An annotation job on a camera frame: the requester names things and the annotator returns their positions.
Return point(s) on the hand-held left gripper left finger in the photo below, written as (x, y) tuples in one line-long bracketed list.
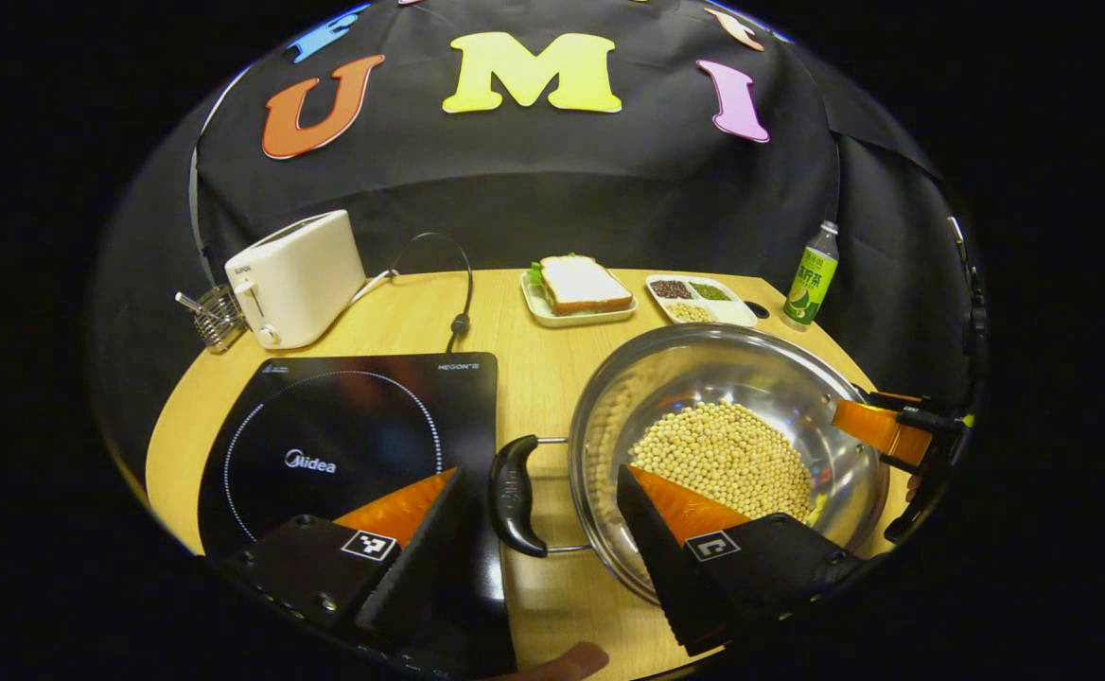
[(420, 567)]

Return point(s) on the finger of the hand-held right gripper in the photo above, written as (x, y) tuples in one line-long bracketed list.
[(893, 397), (879, 430)]

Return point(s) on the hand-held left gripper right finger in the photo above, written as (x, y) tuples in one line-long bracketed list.
[(666, 567)]

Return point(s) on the black induction cooktop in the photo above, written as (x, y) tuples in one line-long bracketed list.
[(344, 445)]

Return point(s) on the steel pot with soybeans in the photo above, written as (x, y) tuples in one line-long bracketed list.
[(723, 378)]

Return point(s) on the green drink bottle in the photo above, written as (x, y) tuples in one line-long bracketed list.
[(810, 284)]

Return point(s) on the small black round disc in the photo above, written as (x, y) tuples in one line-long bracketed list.
[(757, 309)]

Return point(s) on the white divided bean tray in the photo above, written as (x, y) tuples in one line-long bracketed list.
[(704, 301)]

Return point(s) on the white sandwich plate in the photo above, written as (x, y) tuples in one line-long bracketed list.
[(571, 317)]

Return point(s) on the toast sandwich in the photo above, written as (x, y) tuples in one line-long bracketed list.
[(581, 284)]

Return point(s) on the white toaster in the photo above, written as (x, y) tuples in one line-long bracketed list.
[(297, 279)]

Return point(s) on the black backdrop cloth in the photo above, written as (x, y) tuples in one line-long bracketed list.
[(552, 180)]

